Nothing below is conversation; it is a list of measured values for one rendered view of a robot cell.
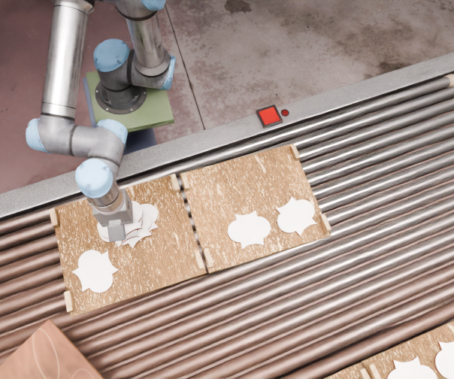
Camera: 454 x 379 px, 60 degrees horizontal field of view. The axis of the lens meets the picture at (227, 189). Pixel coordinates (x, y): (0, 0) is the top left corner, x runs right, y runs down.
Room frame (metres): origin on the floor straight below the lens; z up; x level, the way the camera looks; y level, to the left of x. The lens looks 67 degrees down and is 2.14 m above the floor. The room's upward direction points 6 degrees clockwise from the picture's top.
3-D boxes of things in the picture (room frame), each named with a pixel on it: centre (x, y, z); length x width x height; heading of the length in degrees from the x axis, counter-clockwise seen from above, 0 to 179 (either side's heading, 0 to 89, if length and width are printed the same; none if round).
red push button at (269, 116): (0.83, -0.12, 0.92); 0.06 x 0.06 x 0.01; 27
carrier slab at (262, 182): (0.48, -0.09, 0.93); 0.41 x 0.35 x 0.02; 114
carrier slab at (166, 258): (0.31, 0.29, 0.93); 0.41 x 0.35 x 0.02; 115
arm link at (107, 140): (0.44, 0.31, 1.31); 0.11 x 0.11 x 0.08; 89
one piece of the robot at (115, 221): (0.31, 0.29, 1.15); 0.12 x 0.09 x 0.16; 14
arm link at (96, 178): (0.34, 0.30, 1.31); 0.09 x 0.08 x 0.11; 179
